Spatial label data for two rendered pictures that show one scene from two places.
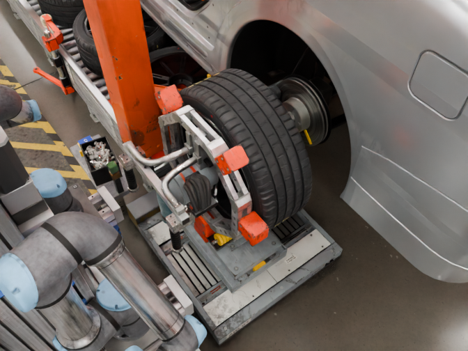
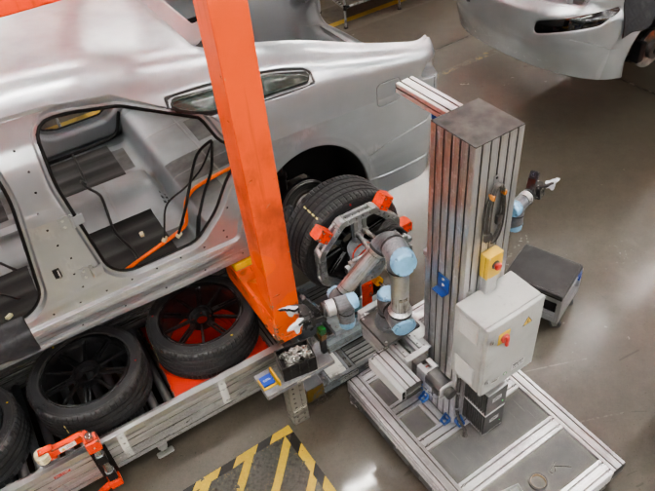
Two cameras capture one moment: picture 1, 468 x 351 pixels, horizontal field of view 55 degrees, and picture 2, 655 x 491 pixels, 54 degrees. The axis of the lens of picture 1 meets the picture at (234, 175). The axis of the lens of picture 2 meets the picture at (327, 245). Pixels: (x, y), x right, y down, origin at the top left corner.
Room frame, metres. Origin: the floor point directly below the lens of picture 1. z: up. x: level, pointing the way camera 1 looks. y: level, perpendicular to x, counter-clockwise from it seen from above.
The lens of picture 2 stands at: (0.80, 2.82, 3.38)
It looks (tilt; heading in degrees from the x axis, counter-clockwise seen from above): 43 degrees down; 280
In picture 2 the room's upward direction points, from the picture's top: 6 degrees counter-clockwise
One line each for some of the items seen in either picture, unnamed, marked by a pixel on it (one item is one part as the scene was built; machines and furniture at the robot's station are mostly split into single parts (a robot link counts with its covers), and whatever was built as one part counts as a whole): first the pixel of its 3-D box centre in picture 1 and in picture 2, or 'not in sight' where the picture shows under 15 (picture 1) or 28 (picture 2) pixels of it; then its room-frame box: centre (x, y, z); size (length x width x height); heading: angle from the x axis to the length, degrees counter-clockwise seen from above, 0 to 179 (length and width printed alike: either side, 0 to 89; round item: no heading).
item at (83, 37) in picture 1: (125, 35); (91, 380); (2.62, 0.76, 0.39); 0.66 x 0.66 x 0.24
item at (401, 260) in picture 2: not in sight; (400, 288); (0.84, 0.76, 1.19); 0.15 x 0.12 x 0.55; 115
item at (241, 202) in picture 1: (203, 173); (358, 247); (1.09, 0.12, 0.85); 0.54 x 0.07 x 0.54; 37
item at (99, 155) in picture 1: (101, 159); (295, 359); (1.42, 0.67, 0.51); 0.20 x 0.14 x 0.13; 28
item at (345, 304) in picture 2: not in sight; (345, 303); (1.08, 0.87, 1.21); 0.11 x 0.08 x 0.09; 25
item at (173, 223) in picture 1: (180, 219); not in sight; (0.83, 0.18, 0.93); 0.09 x 0.05 x 0.05; 127
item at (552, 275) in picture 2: not in sight; (540, 286); (-0.06, -0.24, 0.17); 0.43 x 0.36 x 0.34; 149
